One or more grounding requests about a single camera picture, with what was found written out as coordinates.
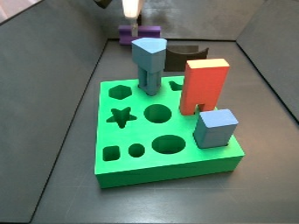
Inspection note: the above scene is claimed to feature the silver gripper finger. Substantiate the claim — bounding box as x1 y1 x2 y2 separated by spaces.
93 0 112 9
121 0 143 37

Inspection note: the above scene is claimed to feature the purple arch block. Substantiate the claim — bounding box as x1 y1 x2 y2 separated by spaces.
117 25 161 45

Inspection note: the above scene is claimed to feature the black curved fixture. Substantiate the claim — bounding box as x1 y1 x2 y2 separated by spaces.
164 45 209 72

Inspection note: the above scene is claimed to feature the red arch block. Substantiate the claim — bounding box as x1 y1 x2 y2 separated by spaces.
180 59 229 116

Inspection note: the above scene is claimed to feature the blue pentagon peg block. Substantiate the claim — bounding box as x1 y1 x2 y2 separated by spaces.
132 38 167 95

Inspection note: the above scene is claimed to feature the blue square block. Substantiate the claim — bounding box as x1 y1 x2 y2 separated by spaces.
192 109 239 149

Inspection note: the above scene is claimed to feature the green shape sorter base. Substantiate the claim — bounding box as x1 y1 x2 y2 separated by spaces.
95 76 244 188

